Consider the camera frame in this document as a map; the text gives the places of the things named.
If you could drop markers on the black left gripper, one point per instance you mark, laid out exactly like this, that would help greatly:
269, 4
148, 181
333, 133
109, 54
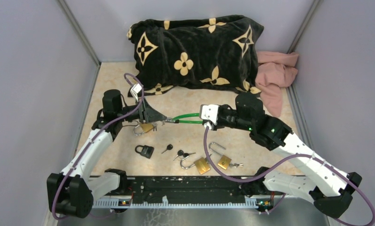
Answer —
149, 114

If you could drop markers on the silver padlock keys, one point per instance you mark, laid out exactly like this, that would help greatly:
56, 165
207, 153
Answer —
155, 126

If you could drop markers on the brass padlock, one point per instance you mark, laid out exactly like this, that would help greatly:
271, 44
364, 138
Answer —
224, 161
202, 165
143, 128

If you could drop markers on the green cable lock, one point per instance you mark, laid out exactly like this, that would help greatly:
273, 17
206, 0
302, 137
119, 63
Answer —
185, 119

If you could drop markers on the single black headed key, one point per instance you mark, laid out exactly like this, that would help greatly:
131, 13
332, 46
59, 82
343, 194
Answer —
169, 147

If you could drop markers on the black u-lock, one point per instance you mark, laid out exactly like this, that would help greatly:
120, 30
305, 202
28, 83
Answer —
145, 150

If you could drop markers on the black headed keys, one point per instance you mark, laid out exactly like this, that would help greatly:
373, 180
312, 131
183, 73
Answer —
182, 154

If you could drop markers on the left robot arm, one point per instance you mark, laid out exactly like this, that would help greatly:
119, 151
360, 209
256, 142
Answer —
72, 192

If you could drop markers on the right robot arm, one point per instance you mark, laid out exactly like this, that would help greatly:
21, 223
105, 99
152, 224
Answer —
328, 188

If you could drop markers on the black floral plush blanket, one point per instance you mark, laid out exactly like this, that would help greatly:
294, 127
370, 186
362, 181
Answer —
216, 53

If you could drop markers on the keys of right padlock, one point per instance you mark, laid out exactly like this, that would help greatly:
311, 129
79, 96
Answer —
235, 165

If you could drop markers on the pink cloth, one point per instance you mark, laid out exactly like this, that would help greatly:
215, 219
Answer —
275, 71

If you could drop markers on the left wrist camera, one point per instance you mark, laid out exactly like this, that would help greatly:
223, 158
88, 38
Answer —
135, 90

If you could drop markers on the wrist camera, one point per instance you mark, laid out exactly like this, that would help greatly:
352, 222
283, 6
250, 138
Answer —
135, 90
209, 115

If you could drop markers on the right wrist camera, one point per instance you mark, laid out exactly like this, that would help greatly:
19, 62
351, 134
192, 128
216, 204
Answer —
209, 115

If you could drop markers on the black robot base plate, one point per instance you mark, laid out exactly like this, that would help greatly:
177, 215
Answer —
191, 192

